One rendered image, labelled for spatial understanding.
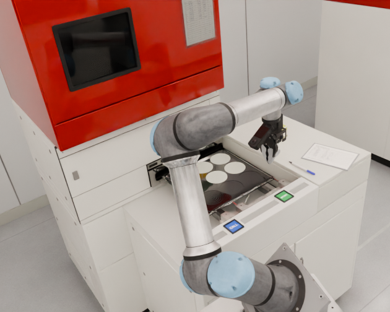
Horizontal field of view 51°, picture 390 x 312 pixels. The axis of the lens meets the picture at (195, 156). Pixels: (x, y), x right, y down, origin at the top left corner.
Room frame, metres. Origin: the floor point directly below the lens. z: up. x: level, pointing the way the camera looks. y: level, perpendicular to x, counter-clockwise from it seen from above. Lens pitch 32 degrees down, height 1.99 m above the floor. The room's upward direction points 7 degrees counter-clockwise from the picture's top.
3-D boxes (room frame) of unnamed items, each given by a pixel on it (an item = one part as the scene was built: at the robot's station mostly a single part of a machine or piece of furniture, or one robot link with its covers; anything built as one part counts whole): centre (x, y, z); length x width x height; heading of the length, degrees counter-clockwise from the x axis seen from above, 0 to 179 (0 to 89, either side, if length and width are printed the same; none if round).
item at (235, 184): (1.54, -0.09, 0.90); 0.34 x 0.34 x 0.01; 32
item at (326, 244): (1.49, -0.21, 0.41); 0.97 x 0.64 x 0.82; 122
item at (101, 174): (1.62, 0.19, 1.02); 0.82 x 0.03 x 0.40; 122
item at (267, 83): (1.40, -0.31, 1.35); 0.09 x 0.08 x 0.11; 137
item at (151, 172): (1.71, 0.04, 0.89); 0.44 x 0.02 x 0.10; 122
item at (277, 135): (1.40, -0.32, 1.19); 0.09 x 0.08 x 0.12; 126
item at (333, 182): (1.66, -0.47, 0.89); 0.62 x 0.35 x 0.14; 32
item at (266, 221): (1.19, -0.22, 0.89); 0.55 x 0.09 x 0.14; 122
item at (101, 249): (1.91, 0.38, 0.41); 0.82 x 0.71 x 0.82; 122
